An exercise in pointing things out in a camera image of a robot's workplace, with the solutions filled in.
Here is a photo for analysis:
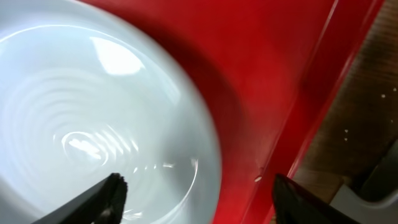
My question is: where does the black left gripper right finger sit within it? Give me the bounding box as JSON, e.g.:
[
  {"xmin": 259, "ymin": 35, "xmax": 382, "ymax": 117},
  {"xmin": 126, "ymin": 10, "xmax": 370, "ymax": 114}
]
[{"xmin": 272, "ymin": 174, "xmax": 359, "ymax": 224}]

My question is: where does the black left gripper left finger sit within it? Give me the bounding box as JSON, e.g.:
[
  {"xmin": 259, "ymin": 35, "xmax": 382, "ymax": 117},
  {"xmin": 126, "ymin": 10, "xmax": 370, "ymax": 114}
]
[{"xmin": 32, "ymin": 173, "xmax": 128, "ymax": 224}]

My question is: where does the light blue plate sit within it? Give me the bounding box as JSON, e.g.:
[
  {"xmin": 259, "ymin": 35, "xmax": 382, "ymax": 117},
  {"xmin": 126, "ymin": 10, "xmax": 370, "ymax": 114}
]
[{"xmin": 1, "ymin": 0, "xmax": 221, "ymax": 223}]

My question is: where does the grey dishwasher rack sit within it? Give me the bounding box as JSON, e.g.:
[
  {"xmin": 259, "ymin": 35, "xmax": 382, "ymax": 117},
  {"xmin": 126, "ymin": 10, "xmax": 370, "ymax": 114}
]
[{"xmin": 329, "ymin": 146, "xmax": 398, "ymax": 224}]

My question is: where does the red plastic tray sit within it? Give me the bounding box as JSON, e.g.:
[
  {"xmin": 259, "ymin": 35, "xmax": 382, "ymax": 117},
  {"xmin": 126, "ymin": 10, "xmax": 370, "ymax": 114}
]
[{"xmin": 89, "ymin": 0, "xmax": 382, "ymax": 223}]

